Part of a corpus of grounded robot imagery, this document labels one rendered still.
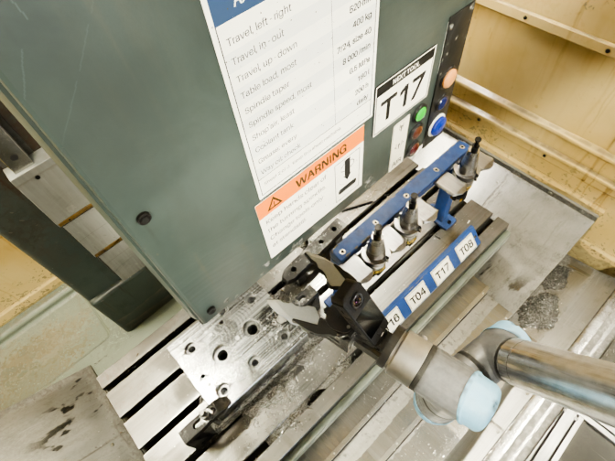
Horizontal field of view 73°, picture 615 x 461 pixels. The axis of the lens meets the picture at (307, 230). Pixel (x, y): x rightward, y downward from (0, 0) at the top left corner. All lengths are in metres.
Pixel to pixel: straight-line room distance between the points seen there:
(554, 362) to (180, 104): 0.57
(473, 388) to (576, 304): 1.06
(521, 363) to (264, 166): 0.49
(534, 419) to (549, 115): 0.86
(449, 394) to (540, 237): 1.02
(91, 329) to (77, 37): 1.60
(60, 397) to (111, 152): 1.41
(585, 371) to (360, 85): 0.45
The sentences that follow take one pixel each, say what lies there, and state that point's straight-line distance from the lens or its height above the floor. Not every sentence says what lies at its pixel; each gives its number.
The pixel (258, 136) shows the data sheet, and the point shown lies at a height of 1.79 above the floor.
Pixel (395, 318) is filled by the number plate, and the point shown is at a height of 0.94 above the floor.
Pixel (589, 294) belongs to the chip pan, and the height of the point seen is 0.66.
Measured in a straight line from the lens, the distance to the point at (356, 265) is 0.92.
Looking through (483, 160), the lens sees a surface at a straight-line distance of 1.15.
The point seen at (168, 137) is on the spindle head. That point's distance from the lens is 0.31.
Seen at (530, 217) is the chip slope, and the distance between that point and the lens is 1.60.
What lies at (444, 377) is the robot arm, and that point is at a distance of 0.64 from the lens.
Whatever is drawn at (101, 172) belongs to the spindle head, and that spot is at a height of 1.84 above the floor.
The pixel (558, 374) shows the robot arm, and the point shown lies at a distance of 0.67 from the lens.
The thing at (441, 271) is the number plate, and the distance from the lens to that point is 1.26.
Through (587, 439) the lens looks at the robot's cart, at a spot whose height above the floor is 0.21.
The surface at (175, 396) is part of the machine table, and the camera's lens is 1.24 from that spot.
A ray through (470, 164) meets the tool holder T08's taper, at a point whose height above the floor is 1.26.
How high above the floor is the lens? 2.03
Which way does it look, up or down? 57 degrees down
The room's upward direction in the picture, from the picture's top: 9 degrees counter-clockwise
